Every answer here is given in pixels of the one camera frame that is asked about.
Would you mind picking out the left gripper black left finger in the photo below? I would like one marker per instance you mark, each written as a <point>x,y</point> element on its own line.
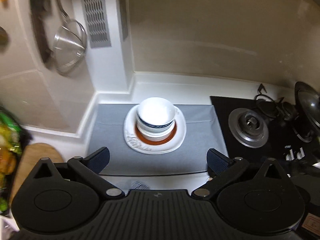
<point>98,160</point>

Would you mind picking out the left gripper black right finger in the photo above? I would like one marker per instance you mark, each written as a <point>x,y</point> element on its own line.
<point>217,162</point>

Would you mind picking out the large white floral square plate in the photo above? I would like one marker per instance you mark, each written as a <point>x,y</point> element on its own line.
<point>137,145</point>

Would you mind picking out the grey table mat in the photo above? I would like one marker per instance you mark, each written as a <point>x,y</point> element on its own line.
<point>181,149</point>

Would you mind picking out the black glass gas stove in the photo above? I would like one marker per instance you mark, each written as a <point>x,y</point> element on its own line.
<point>250,134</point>

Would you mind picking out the brown orange plate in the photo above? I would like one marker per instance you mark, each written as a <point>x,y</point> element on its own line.
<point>156,138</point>

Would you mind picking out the white blue rimmed bowl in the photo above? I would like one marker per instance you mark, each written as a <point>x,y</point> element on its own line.
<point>144,126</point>

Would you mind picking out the wooden cutting board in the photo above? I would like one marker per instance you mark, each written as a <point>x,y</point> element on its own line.
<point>31,155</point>

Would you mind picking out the small white bowl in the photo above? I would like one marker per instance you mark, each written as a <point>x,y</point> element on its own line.
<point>156,112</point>

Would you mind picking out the black iron pan support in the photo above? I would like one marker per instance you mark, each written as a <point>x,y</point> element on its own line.
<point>274,109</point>

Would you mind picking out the yellow green snack bag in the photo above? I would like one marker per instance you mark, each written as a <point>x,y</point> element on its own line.
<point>13,140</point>

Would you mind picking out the black wok lid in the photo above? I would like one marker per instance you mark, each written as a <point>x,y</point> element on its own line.
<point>307,102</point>

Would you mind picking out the metal mesh strainer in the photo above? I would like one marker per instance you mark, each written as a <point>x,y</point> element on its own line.
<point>70,43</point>

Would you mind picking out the white wall vent grille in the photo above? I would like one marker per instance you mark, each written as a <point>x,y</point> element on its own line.
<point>95,15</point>

